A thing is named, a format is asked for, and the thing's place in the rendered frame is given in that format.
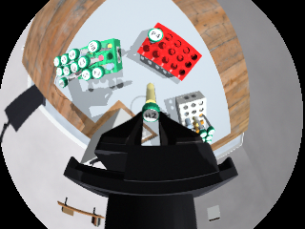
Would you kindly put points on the red test tube rack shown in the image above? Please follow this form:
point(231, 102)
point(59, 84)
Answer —
point(176, 51)

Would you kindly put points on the white tube rack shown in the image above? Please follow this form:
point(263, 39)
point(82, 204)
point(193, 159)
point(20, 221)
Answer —
point(188, 99)

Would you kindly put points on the conical tube with yellow liquid and green cap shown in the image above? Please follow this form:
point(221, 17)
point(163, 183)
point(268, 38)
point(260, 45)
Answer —
point(150, 111)

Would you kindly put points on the green test tube rack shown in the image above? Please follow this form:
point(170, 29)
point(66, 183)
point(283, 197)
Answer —
point(111, 56)

